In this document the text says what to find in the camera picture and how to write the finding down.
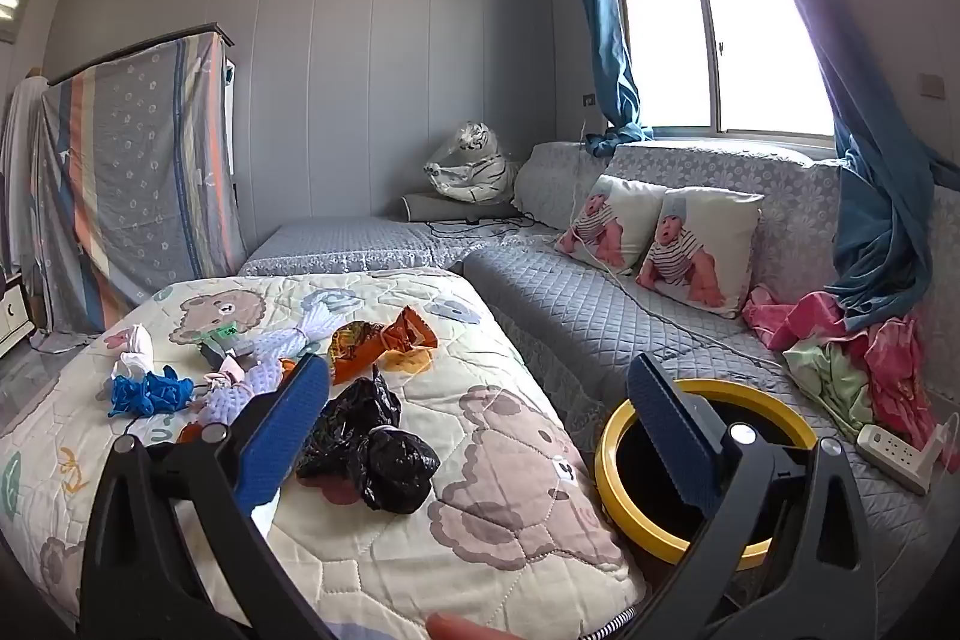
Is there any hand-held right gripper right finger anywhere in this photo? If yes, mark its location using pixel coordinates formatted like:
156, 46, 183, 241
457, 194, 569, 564
626, 351, 878, 640

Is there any white hanging cloth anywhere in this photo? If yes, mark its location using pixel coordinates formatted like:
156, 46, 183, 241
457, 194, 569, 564
0, 74, 50, 281

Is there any narrow blue curtain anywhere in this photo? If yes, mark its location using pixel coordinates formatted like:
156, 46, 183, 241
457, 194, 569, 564
562, 0, 653, 157

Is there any striped sheet over furniture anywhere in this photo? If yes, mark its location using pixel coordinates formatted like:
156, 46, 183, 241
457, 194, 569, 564
34, 21, 248, 333

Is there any pink floral blanket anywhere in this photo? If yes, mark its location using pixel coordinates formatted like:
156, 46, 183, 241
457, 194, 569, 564
742, 284, 942, 453

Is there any low white cabinet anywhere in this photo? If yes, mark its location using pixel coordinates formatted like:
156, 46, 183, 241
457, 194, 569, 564
0, 276, 35, 360

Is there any green grey small packet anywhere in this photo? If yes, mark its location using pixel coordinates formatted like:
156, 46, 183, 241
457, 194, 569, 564
199, 323, 248, 363

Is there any person's right hand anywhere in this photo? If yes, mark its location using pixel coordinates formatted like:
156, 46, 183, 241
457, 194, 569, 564
426, 614, 518, 640

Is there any window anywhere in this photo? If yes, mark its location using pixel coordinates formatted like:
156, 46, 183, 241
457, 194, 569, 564
604, 0, 837, 142

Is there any baby print pillow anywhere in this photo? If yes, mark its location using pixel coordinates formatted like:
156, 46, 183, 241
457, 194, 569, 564
636, 186, 764, 319
556, 175, 668, 275

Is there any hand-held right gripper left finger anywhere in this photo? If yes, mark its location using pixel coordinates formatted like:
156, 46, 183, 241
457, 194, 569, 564
79, 353, 338, 640

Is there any black plastic bag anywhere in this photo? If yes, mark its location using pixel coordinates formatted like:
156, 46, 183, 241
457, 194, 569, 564
296, 366, 442, 515

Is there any wide blue curtain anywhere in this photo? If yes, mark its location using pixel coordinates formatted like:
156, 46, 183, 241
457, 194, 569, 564
720, 0, 960, 333

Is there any grey bolster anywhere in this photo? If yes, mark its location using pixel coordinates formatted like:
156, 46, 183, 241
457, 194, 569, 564
401, 192, 522, 223

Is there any cartoon bear printed quilt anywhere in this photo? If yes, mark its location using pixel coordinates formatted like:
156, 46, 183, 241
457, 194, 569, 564
0, 269, 646, 633

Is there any tiger plush in plastic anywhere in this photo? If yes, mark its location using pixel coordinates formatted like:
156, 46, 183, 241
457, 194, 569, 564
425, 120, 522, 206

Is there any white power strip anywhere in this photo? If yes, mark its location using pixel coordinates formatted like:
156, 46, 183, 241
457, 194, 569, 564
855, 422, 935, 497

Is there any yellow rimmed black bin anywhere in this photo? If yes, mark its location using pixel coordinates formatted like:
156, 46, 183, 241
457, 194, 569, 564
595, 377, 818, 573

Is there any orange snack wrapper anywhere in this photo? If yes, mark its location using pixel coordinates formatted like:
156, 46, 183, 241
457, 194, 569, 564
328, 306, 440, 386

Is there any white foam net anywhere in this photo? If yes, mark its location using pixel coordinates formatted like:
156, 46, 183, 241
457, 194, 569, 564
292, 301, 352, 348

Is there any light green cloth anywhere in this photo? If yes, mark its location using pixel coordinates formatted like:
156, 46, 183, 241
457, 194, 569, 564
784, 336, 878, 442

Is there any grey floral cushion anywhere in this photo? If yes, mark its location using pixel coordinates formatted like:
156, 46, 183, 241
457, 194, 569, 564
514, 141, 623, 232

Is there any blue rubber glove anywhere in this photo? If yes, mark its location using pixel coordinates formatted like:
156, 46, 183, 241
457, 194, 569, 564
107, 366, 197, 420

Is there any grey quilted sofa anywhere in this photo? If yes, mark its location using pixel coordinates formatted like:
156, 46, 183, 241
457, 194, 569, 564
240, 139, 960, 640

